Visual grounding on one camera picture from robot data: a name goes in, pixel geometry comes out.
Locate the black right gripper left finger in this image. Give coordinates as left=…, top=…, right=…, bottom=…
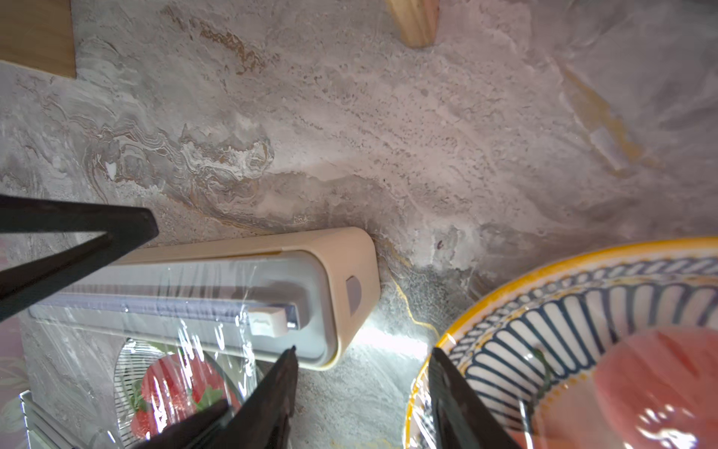
left=136, top=347, right=298, bottom=449

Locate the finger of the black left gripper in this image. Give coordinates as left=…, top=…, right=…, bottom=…
left=1, top=195, right=159, bottom=321

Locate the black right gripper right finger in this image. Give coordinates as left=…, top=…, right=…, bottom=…
left=428, top=347, right=521, bottom=449

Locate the cream plastic wrap dispenser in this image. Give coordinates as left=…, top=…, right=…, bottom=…
left=29, top=227, right=381, bottom=370

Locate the glass plate of strawberries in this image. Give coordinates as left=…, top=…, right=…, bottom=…
left=113, top=339, right=255, bottom=448

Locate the wooden shelf unit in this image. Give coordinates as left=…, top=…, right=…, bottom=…
left=1, top=0, right=77, bottom=79

